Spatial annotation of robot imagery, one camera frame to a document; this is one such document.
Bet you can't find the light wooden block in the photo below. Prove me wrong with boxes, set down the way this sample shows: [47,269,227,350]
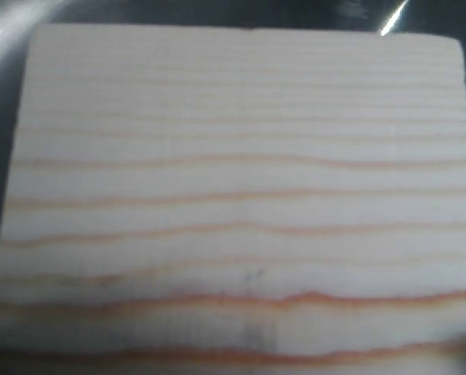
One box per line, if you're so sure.
[0,24,466,357]

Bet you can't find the round stainless steel plate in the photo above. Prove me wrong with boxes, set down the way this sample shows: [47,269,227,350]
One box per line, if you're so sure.
[0,1,466,374]

